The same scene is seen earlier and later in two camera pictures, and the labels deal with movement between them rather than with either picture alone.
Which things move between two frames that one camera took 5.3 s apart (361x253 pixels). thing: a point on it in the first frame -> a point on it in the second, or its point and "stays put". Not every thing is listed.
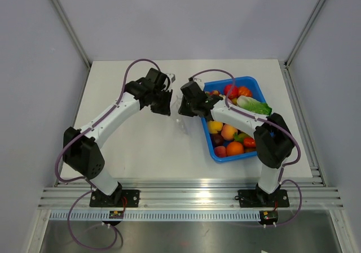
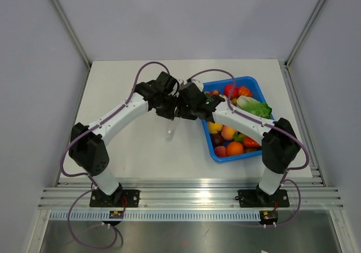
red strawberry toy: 234,93 stays put
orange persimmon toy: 244,91 stays put
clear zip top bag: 178,123 -> 170,135
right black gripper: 183,110 stays put
